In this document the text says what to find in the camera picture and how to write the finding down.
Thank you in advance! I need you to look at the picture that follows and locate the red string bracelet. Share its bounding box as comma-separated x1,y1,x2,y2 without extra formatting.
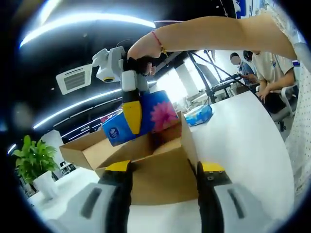
150,30,169,56

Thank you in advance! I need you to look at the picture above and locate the white ceiling air conditioner unit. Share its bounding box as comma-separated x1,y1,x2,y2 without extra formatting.
55,64,94,96

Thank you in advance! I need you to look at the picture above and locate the blue tissue pack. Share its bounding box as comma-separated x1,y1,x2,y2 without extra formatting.
101,90,180,147

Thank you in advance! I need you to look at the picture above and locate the long ceiling light strip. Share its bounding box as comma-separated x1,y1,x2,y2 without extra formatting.
33,88,123,129
19,12,156,49

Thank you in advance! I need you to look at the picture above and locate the green plant in white pot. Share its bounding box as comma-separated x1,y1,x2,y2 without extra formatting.
11,135,60,200

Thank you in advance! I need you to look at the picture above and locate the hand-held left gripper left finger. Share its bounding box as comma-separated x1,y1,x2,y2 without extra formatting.
46,160,134,233

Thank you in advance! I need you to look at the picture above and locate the black tripod stand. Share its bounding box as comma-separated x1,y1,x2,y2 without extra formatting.
188,50,259,100

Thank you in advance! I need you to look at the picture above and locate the brown cardboard shoe box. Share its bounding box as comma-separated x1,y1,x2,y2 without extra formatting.
59,110,207,206

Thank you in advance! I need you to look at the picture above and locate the white light-blue wet wipes pack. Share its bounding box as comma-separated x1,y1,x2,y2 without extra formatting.
184,104,214,127

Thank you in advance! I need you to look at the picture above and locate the person in patterned clothing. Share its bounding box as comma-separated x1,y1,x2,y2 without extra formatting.
264,0,311,202

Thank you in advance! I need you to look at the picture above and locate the white office chair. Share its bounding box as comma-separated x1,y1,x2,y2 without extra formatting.
272,84,301,133

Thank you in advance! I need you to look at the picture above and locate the person's right hand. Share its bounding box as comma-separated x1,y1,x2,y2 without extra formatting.
127,32,163,76

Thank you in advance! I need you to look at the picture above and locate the blue white wall poster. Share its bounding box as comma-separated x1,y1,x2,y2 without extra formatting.
232,0,270,19

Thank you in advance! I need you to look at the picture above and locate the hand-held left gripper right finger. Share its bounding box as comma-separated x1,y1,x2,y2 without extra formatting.
196,161,290,233

